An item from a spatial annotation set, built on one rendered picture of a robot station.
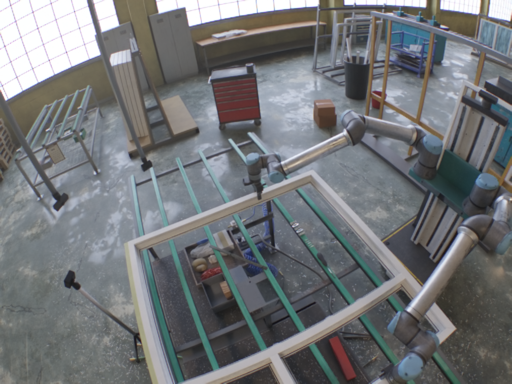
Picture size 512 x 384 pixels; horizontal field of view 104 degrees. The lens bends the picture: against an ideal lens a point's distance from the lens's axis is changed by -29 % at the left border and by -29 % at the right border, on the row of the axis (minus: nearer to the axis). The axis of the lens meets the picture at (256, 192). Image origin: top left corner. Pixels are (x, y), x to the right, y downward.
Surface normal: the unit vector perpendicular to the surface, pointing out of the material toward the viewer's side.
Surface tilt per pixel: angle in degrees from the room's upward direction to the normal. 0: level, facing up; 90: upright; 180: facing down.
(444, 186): 0
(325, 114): 90
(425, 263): 0
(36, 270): 0
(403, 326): 23
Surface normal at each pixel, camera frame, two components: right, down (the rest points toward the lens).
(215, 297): -0.11, -0.73
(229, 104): 0.06, 0.68
